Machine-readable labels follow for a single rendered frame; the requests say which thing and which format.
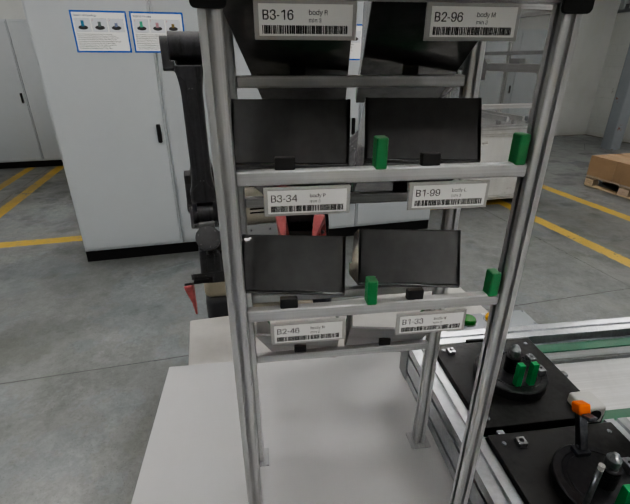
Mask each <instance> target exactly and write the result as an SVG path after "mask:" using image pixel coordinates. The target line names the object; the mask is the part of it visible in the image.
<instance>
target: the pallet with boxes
mask: <svg viewBox="0 0 630 504"><path fill-rule="evenodd" d="M597 179H598V180H601V181H603V182H602V183H604V184H608V185H611V186H614V187H617V188H619V189H618V192H617V191H613V190H610V189H607V188H604V187H601V186H598V183H599V181H598V180H597ZM584 185H586V186H589V187H593V188H596V189H599V190H602V191H605V192H608V193H611V194H614V195H617V196H620V197H623V198H626V199H630V153H623V154H607V155H592V157H591V160H590V163H589V167H588V171H587V175H586V179H585V182H584Z"/></svg>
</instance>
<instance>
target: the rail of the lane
mask: <svg viewBox="0 0 630 504"><path fill-rule="evenodd" d="M485 330H486V329H475V330H463V331H451V332H441V338H440V345H450V344H461V343H473V342H483V339H484V334H485ZM628 337H630V317H624V318H611V319H599V320H587V321H574V322H562V323H549V324H537V325H525V326H512V327H509V329H508V334H507V338H506V340H509V339H520V338H529V339H530V340H531V341H532V342H533V343H534V344H535V345H547V344H559V343H570V342H582V341H593V340H605V339H616V338H628ZM409 357H410V355H409V350H408V351H404V352H401V356H400V365H399V368H400V370H401V373H402V375H403V377H404V379H405V380H406V375H407V373H408V371H407V367H408V359H409Z"/></svg>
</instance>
